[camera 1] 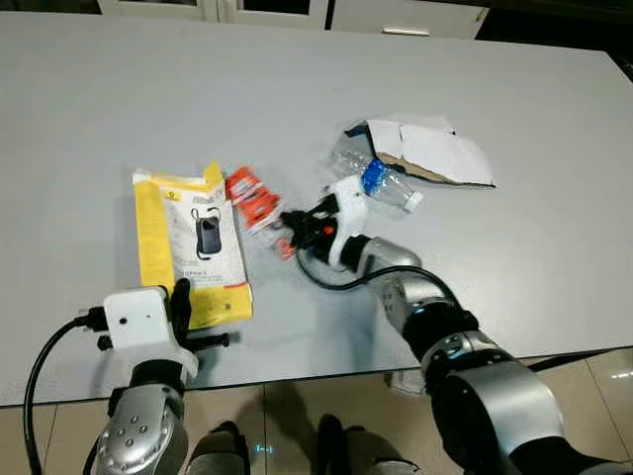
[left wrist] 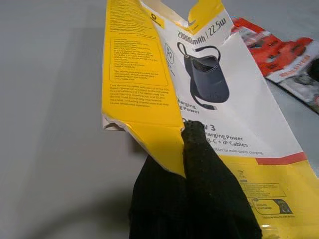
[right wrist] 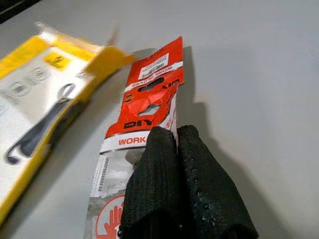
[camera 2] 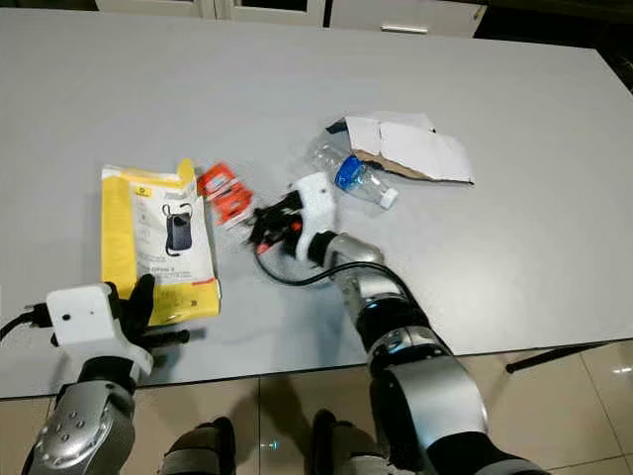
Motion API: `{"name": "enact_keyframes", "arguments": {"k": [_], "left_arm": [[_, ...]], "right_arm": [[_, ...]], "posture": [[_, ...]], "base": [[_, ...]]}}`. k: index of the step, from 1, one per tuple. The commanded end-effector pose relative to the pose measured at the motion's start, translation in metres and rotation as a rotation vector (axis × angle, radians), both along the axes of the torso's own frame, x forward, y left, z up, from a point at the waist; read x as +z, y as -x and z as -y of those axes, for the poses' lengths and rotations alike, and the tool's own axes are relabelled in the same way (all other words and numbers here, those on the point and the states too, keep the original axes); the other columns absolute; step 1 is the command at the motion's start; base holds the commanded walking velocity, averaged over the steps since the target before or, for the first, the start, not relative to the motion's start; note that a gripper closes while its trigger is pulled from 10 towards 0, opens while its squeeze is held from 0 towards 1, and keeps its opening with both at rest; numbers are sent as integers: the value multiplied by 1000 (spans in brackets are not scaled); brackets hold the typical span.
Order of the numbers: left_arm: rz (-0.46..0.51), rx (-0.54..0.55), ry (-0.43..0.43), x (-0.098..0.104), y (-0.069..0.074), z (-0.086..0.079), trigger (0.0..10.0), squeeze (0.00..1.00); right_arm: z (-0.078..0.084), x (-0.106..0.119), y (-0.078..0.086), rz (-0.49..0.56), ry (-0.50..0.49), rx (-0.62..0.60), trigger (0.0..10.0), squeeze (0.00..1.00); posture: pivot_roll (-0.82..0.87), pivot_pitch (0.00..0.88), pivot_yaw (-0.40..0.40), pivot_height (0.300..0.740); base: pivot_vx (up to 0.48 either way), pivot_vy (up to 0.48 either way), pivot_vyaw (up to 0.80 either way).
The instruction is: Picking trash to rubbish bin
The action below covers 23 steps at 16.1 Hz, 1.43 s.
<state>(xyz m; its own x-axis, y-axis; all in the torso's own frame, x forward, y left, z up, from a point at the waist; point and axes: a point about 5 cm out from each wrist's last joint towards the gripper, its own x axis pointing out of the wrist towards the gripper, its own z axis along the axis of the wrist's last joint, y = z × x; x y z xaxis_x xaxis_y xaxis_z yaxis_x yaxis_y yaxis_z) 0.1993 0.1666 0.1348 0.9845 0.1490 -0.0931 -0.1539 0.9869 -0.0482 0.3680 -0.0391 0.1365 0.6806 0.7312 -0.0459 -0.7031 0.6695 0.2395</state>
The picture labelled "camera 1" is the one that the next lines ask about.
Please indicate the clear plastic bottle blue label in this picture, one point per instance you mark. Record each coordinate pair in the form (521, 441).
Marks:
(381, 178)

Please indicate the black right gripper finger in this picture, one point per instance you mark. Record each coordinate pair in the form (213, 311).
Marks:
(303, 243)
(297, 220)

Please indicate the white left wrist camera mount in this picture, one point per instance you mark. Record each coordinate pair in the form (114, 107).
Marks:
(138, 317)

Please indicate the robot right leg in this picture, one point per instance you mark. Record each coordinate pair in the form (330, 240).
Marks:
(356, 450)

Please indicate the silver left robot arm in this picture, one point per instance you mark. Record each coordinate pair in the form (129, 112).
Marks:
(143, 435)

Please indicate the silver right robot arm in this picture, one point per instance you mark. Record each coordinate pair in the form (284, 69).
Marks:
(495, 406)

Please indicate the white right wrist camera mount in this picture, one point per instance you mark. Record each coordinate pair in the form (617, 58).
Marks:
(348, 193)

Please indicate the black metal table leg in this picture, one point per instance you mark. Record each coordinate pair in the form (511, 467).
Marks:
(574, 359)

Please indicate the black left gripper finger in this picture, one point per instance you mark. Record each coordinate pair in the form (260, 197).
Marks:
(182, 312)

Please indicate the white square plastic container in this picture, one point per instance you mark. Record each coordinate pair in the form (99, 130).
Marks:
(406, 384)

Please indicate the orange red snack wrapper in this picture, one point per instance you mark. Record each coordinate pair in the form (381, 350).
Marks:
(252, 198)

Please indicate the yellow power bank package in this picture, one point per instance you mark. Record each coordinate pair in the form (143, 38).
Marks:
(188, 247)

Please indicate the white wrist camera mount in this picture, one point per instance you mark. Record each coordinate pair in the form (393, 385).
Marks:
(138, 317)
(348, 193)

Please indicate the white torn cardboard piece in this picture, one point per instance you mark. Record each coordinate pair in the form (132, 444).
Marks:
(435, 153)

